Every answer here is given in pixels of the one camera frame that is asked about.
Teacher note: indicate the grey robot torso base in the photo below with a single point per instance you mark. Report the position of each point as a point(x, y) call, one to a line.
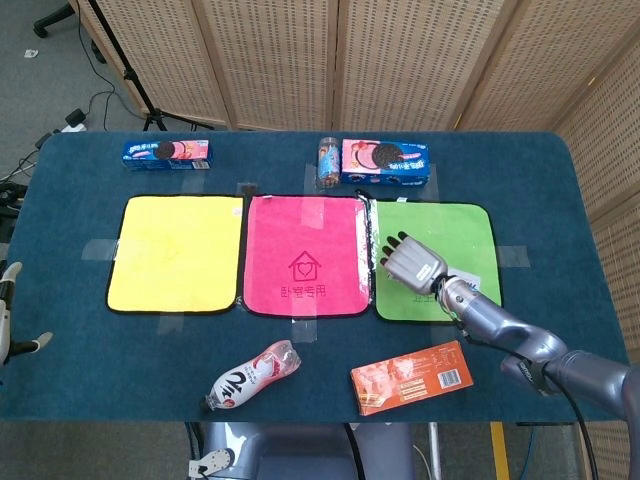
point(300, 452)

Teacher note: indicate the slim blue pink cookie box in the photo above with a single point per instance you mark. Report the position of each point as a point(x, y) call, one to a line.
point(167, 154)

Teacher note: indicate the black office chair base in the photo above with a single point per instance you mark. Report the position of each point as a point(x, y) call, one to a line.
point(52, 17)

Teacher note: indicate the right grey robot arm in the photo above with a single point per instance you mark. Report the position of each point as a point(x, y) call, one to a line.
point(525, 345)

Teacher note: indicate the clear snack jar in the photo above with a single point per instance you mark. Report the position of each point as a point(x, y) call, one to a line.
point(327, 162)

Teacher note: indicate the dark blue felt table cover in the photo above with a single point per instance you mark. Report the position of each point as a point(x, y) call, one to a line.
point(320, 360)

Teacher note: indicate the green cloth with house print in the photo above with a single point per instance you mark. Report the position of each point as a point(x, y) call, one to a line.
point(450, 230)

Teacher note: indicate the plastic drink bottle white label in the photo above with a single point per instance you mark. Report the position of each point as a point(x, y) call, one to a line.
point(250, 377)

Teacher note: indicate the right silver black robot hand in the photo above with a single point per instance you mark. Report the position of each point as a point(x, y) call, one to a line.
point(415, 262)

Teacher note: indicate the white paper scrap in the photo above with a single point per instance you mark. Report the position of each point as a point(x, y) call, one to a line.
point(31, 52)

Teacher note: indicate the clear plastic strip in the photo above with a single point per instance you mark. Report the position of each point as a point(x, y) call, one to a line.
point(369, 225)

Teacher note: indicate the metal table leg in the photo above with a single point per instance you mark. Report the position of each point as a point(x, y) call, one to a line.
point(434, 450)

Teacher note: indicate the wide blue pink cookie box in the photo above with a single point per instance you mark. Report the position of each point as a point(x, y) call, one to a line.
point(385, 161)

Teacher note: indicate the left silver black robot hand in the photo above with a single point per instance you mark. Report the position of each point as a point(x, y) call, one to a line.
point(5, 320)

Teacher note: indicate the orange flat box with barcode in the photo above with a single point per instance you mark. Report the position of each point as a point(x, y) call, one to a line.
point(410, 377)

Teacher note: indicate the black tripod stand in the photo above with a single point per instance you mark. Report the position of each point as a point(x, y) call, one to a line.
point(130, 75)

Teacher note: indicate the pink cloth with house print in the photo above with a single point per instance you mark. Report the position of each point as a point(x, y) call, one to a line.
point(305, 255)

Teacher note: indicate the yellow cloth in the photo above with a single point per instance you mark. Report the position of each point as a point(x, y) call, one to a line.
point(175, 254)

